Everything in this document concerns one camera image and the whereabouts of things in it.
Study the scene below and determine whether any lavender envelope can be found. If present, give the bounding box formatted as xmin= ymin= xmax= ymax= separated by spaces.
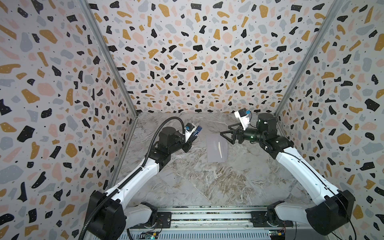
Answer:
xmin=206 ymin=134 xmax=228 ymax=163

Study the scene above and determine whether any blue glue stick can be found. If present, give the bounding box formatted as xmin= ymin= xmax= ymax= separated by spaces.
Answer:
xmin=193 ymin=126 xmax=202 ymax=136

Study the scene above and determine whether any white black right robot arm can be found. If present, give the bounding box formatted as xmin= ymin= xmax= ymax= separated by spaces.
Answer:
xmin=220 ymin=109 xmax=356 ymax=236

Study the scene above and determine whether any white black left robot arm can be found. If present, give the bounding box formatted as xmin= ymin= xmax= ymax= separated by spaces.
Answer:
xmin=79 ymin=123 xmax=202 ymax=240

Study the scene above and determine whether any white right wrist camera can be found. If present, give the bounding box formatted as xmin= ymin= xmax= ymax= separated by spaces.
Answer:
xmin=234 ymin=108 xmax=251 ymax=131

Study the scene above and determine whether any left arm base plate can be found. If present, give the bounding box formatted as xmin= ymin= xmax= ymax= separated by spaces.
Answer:
xmin=144 ymin=212 xmax=172 ymax=229

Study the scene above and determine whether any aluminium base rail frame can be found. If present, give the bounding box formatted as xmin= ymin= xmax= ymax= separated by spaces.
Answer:
xmin=80 ymin=205 xmax=340 ymax=240

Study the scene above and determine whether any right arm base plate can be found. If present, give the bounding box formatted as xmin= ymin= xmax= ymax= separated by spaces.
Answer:
xmin=251 ymin=211 xmax=294 ymax=228

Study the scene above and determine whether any black corrugated cable conduit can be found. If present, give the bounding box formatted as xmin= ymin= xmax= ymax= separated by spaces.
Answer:
xmin=77 ymin=116 xmax=186 ymax=240

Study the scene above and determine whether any right aluminium corner post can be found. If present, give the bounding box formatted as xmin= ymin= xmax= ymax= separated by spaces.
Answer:
xmin=274 ymin=0 xmax=344 ymax=117

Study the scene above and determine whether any aluminium corner post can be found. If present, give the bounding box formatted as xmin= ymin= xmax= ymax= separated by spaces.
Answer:
xmin=78 ymin=0 xmax=138 ymax=119
xmin=274 ymin=0 xmax=344 ymax=117

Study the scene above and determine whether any left aluminium corner post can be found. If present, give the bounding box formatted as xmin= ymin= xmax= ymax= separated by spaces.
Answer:
xmin=78 ymin=0 xmax=138 ymax=119

